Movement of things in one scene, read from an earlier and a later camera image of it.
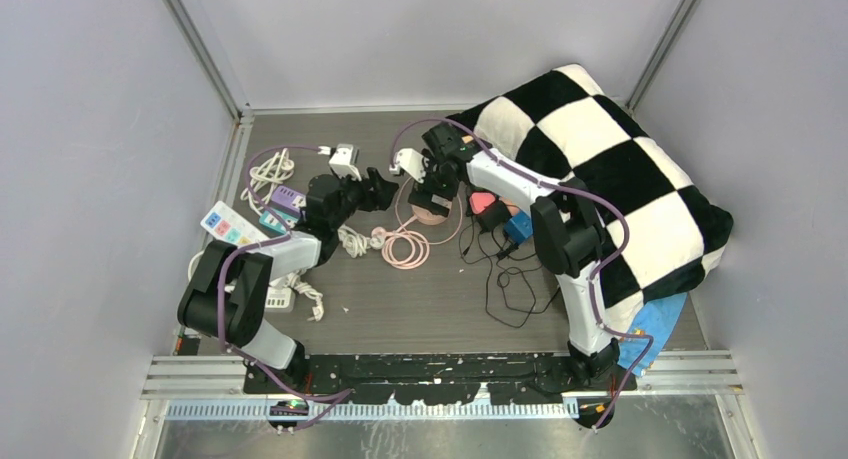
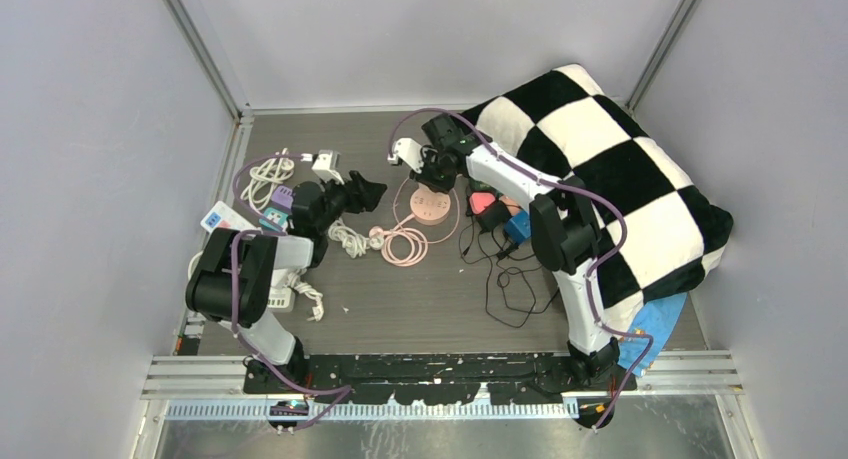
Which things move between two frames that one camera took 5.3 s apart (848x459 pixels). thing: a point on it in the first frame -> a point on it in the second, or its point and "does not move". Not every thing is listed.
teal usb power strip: x=269 y=219 does not move
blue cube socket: x=519 y=227 does not move
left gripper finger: x=383 y=189 -> x=367 y=194
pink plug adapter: x=479 y=200 does not move
